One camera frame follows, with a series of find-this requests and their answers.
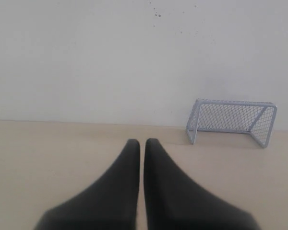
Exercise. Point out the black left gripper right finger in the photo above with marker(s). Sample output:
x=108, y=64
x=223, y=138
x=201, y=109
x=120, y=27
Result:
x=175, y=202

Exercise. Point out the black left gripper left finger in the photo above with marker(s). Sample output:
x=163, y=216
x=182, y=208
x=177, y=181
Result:
x=110, y=203

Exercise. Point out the small white soccer goal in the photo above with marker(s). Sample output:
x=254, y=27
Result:
x=255, y=119

